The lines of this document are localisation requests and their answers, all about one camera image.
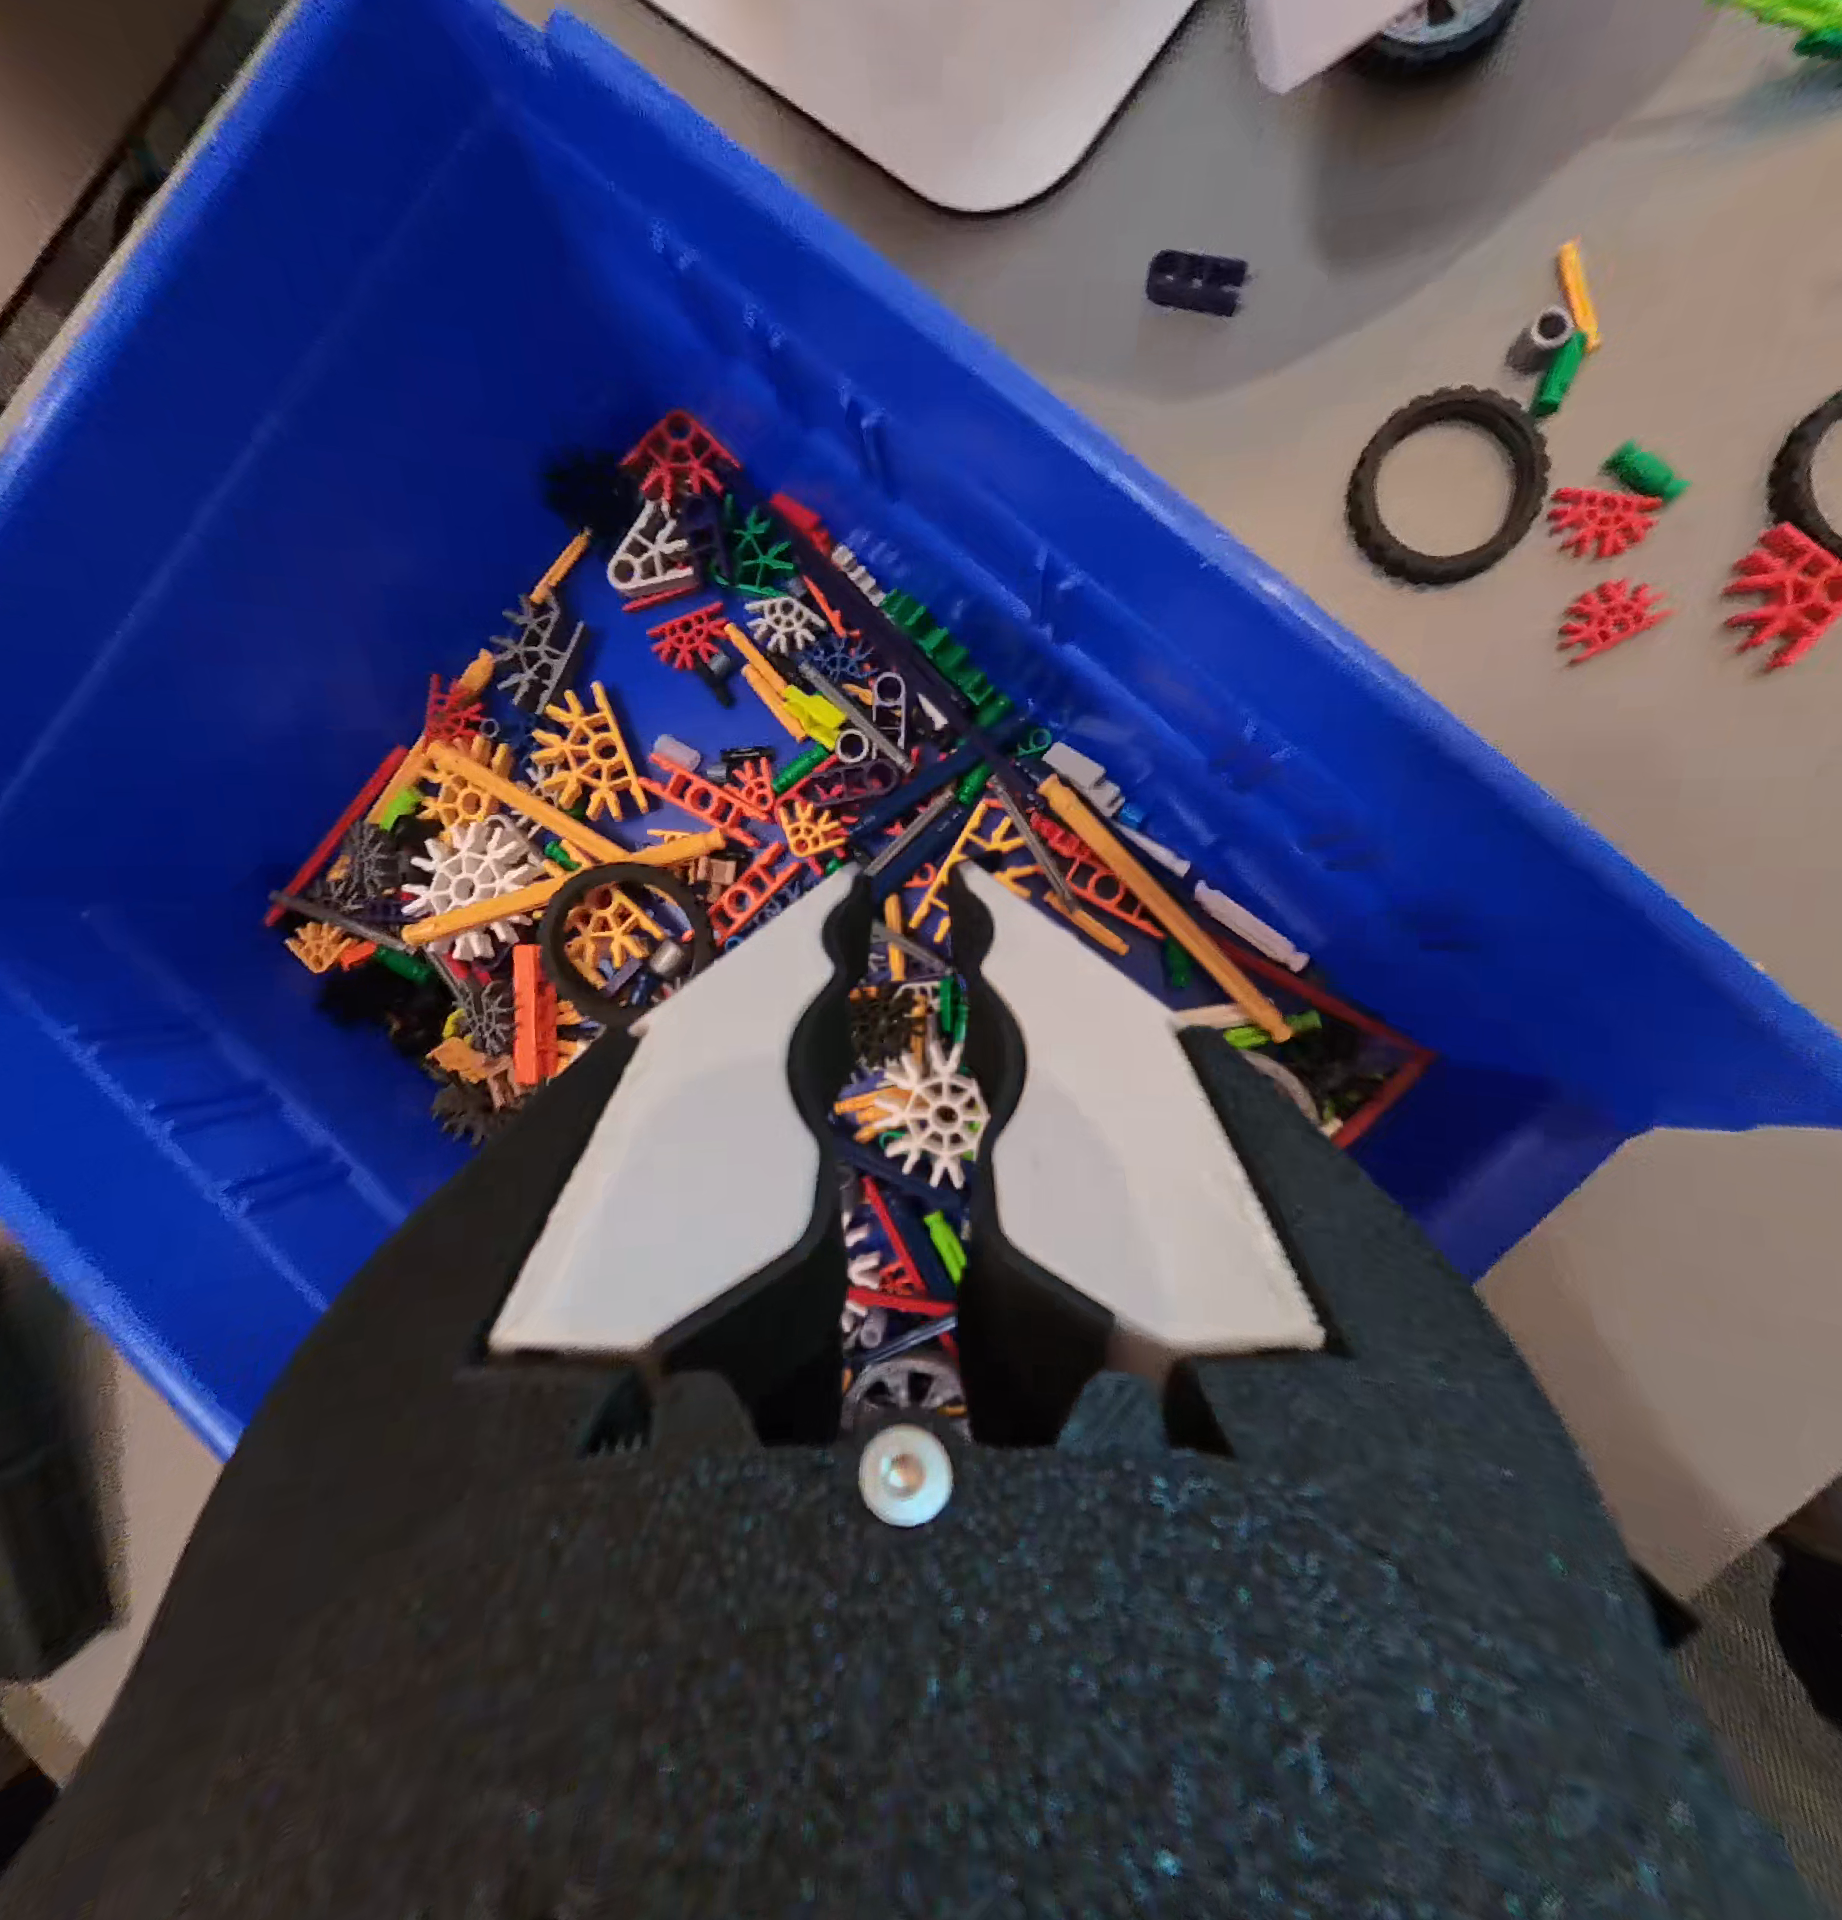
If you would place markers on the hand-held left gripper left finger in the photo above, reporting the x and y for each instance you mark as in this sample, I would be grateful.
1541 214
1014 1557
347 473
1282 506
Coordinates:
667 1186

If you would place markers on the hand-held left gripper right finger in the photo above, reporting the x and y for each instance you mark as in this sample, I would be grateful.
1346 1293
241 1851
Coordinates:
1146 1186

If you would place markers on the pile of assorted toy pieces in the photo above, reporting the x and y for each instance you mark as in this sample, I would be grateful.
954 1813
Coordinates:
590 781

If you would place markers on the blue bin with printed tag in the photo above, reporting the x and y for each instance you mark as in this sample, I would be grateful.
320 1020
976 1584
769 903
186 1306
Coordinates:
186 751

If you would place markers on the red half-snowflake toy connector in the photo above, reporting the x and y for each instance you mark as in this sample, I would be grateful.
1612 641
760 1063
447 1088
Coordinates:
1605 523
1612 622

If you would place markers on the black toy tyre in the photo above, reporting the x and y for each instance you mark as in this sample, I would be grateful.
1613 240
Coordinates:
1364 487

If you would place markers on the short green toy rod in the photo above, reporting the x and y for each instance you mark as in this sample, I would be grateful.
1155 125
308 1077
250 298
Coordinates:
1556 383
1645 471

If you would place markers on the small red toy connector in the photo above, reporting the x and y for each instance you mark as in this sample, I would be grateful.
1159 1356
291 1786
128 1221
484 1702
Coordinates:
1798 594

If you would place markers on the small purple toy connector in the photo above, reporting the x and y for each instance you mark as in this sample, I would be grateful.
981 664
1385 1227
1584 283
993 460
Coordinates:
1184 285

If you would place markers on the small grey toy spacer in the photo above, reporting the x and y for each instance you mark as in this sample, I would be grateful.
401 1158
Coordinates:
1541 344

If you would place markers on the thin yellow toy rod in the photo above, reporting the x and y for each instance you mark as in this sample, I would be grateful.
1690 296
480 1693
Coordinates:
1577 293

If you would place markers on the illustrated instruction sheet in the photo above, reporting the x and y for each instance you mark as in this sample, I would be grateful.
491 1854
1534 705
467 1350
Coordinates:
1305 39

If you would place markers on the black toy wheel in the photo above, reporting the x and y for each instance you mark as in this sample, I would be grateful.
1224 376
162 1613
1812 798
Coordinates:
1437 39

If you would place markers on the lime green toy rod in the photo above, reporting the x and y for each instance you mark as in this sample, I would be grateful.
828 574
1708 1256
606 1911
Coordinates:
1776 17

